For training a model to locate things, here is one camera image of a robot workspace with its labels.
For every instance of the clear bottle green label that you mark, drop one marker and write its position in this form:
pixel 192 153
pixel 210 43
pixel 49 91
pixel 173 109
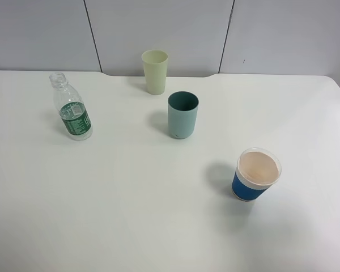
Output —
pixel 70 107

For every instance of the teal plastic cup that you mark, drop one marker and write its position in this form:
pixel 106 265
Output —
pixel 182 114

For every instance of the blue sleeve paper cup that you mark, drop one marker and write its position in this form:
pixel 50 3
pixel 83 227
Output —
pixel 257 170

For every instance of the pale yellow plastic cup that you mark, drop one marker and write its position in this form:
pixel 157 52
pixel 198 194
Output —
pixel 155 64

